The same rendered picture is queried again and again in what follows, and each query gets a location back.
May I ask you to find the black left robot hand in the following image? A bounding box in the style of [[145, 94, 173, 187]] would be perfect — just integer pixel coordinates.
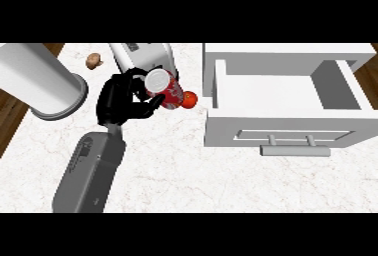
[[97, 66, 167, 127]]

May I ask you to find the red can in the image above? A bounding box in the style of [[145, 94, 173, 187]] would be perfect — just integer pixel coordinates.
[[144, 68, 187, 111]]

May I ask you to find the white open drawer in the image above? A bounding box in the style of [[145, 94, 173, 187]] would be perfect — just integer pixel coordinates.
[[203, 59, 378, 148]]

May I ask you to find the brown potato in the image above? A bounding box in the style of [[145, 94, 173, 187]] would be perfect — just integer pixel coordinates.
[[85, 52, 105, 71]]

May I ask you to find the red tomato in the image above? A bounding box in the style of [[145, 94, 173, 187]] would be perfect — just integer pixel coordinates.
[[181, 90, 200, 110]]

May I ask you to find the white paper towel roll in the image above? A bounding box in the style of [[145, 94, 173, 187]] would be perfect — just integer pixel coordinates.
[[0, 43, 91, 122]]

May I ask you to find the grey drawer handle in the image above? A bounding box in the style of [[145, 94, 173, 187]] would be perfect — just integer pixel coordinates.
[[259, 134, 333, 158]]

